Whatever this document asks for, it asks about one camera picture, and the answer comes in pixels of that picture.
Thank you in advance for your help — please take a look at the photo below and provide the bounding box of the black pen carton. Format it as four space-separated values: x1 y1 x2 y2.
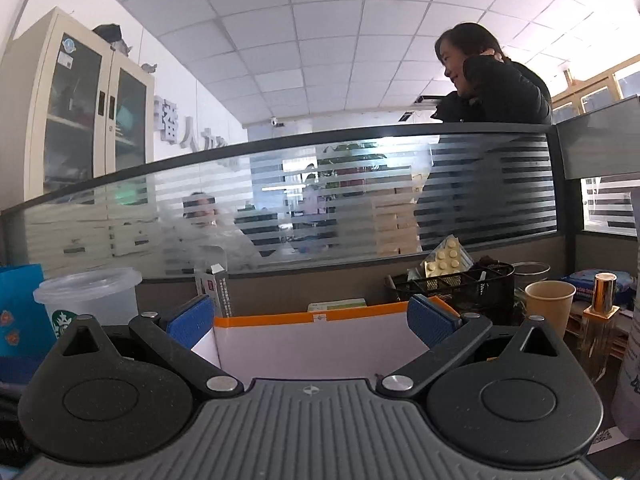
194 263 235 318

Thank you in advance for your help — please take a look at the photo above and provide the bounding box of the orange cardboard box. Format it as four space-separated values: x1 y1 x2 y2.
192 296 501 382

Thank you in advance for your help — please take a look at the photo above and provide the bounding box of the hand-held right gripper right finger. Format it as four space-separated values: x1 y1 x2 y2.
375 293 584 402

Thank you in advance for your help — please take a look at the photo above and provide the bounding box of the tan paper cup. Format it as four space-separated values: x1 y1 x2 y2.
524 280 577 341

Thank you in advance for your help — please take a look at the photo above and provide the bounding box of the striped glass partition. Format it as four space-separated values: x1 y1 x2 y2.
0 122 558 281

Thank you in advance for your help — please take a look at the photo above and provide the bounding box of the yellow building block plate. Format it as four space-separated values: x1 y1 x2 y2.
424 236 473 277

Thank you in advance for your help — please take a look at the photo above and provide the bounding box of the beige glass-door cabinet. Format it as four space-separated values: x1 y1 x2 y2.
0 7 156 201

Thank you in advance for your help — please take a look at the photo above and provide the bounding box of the grey wall lettering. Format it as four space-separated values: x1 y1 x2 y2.
152 95 236 161

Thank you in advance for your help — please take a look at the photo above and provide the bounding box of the black mesh desk organizer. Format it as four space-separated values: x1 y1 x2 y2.
384 260 516 328

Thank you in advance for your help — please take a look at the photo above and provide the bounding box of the white pink snack bag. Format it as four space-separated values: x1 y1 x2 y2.
611 230 640 441

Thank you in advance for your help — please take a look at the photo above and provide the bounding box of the white printed paper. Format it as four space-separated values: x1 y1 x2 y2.
590 425 628 457

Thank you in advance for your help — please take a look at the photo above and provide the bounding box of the blue paper bag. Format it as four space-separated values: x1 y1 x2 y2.
0 263 48 386

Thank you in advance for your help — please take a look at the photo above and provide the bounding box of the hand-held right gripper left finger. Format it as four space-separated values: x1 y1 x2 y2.
46 293 244 402

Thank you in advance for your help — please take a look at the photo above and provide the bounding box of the round wire mesh holder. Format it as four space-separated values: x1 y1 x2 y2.
512 261 551 291

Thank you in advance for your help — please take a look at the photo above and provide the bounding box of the green white flat box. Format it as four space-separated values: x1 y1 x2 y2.
306 298 368 313

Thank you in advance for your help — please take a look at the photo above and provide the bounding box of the wooden glass-door cabinet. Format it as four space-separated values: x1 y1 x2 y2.
550 55 640 121

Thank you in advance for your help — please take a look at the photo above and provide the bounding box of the translucent plastic cup green logo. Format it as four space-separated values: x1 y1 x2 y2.
33 267 143 341

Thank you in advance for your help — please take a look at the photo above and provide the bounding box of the grey side partition panel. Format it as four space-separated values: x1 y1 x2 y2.
556 95 640 181

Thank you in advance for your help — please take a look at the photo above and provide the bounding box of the green potted plant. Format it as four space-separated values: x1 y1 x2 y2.
320 142 386 176

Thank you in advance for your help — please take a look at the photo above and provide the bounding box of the gold perfume bottle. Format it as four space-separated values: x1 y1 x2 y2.
567 272 621 386

